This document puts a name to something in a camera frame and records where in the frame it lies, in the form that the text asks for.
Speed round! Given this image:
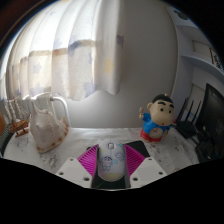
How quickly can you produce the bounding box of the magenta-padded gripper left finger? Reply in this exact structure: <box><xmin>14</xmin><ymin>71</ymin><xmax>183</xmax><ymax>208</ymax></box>
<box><xmin>55</xmin><ymin>144</ymin><xmax>100</xmax><ymax>189</ymax></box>

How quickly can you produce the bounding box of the black computer monitor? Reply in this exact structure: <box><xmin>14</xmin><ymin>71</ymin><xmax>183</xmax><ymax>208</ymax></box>
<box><xmin>194</xmin><ymin>83</ymin><xmax>224</xmax><ymax>141</ymax></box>

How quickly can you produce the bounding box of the white metal rail frame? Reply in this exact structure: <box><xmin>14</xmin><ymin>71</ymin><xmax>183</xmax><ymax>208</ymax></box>
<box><xmin>19</xmin><ymin>94</ymin><xmax>73</xmax><ymax>129</ymax></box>

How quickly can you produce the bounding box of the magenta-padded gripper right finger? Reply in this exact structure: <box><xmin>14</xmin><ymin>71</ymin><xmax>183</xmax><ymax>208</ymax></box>
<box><xmin>123</xmin><ymin>143</ymin><xmax>168</xmax><ymax>189</ymax></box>

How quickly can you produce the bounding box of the white printed tablecloth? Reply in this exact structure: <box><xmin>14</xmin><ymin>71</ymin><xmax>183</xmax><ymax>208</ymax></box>
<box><xmin>1</xmin><ymin>126</ymin><xmax>201</xmax><ymax>176</ymax></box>

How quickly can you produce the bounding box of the small black box device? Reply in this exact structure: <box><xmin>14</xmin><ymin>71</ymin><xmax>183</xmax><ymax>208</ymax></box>
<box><xmin>194</xmin><ymin>138</ymin><xmax>224</xmax><ymax>164</ymax></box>

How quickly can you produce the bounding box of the cartoon boy figurine clock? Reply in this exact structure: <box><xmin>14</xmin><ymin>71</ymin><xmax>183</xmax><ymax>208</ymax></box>
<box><xmin>138</xmin><ymin>93</ymin><xmax>175</xmax><ymax>144</ymax></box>

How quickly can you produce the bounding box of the white cartoon-print computer mouse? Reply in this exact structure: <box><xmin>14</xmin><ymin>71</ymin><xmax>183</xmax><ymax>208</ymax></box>
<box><xmin>96</xmin><ymin>139</ymin><xmax>127</xmax><ymax>183</ymax></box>

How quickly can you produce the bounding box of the large white conch shell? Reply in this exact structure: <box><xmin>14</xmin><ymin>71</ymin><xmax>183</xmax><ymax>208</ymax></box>
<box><xmin>29</xmin><ymin>93</ymin><xmax>70</xmax><ymax>154</ymax></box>

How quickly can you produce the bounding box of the black router with antennas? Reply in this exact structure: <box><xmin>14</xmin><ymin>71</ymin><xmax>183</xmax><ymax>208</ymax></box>
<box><xmin>174</xmin><ymin>97</ymin><xmax>203</xmax><ymax>139</ymax></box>

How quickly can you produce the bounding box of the black computer keyboard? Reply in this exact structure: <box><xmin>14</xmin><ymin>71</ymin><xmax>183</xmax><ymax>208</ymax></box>
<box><xmin>0</xmin><ymin>128</ymin><xmax>14</xmax><ymax>158</ymax></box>

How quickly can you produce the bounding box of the white star-print curtain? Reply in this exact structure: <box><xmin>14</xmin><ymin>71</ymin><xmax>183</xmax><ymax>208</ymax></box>
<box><xmin>0</xmin><ymin>0</ymin><xmax>126</xmax><ymax>103</ymax></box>

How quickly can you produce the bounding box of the white wall shelf unit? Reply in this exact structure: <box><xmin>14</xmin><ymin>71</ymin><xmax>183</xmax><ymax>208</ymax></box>
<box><xmin>173</xmin><ymin>6</ymin><xmax>224</xmax><ymax>88</ymax></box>

